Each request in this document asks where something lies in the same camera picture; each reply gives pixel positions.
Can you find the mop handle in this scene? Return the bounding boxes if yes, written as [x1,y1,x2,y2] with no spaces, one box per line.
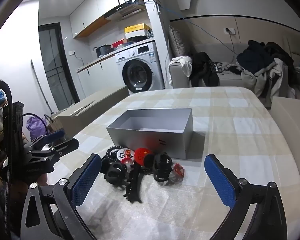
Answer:
[30,59,53,116]

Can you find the woven basket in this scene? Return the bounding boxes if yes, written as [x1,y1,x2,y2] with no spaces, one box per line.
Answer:
[43,113,63,133]

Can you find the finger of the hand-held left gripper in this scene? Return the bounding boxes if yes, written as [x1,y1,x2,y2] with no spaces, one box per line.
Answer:
[27,137,80,161]
[27,129,65,151]

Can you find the white counter cabinets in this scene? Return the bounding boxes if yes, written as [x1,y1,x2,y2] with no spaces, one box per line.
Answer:
[77,52,121,103]

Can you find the blue cable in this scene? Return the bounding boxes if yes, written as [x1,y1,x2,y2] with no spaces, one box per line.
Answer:
[144,0,242,85]

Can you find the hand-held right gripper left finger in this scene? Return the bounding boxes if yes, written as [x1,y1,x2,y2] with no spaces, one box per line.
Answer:
[20,153,102,240]

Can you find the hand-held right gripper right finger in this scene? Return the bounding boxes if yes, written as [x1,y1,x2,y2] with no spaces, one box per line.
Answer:
[204,154,288,240]

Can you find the dark glass door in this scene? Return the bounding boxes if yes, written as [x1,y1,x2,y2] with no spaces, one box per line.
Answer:
[38,23,81,114]

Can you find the black long hair clip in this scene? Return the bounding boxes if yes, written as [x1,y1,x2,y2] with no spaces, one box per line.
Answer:
[123,166,147,204]

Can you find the person's left hand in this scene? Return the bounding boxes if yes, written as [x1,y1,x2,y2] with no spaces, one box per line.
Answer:
[10,173,48,195]

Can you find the white round badge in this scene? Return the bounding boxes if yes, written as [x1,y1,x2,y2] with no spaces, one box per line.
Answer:
[116,148,135,162]

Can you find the red box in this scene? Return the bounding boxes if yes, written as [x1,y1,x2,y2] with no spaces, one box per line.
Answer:
[112,39,127,49]

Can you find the yellow flat box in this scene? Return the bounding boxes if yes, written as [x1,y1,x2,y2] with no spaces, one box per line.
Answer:
[124,23,152,34]

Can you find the white washing machine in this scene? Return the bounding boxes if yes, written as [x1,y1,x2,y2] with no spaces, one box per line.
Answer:
[116,42,165,95]

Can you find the white wall cabinets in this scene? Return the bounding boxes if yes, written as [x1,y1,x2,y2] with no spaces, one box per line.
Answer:
[69,0,150,39]

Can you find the beige sofa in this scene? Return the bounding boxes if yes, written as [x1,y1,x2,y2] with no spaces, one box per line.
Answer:
[168,42,300,99]

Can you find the white garment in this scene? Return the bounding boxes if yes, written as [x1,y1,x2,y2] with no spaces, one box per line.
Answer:
[172,55,193,78]

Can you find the black cooking pot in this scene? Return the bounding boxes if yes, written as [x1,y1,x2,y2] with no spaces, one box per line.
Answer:
[93,44,112,58]

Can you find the grey pillow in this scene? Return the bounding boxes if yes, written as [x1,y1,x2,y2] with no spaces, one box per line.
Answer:
[168,26,188,58]

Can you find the silver rectangular box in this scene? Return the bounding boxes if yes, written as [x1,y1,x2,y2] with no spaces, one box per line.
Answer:
[106,108,193,159]

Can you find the range hood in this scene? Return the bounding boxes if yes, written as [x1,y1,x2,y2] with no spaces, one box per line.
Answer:
[104,0,147,22]

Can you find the pile of dark clothes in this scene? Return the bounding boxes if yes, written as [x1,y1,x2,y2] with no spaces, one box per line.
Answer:
[236,40,297,107]

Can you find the black garment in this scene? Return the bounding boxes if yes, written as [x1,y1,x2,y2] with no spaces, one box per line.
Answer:
[190,52,220,87]

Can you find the purple bag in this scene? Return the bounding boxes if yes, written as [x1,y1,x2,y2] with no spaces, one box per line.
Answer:
[26,116,48,141]

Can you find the black white patterned cloth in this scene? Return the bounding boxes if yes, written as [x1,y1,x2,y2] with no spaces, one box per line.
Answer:
[208,60,224,74]

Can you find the red round badge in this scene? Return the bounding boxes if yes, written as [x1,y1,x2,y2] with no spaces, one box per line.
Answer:
[134,147,154,167]

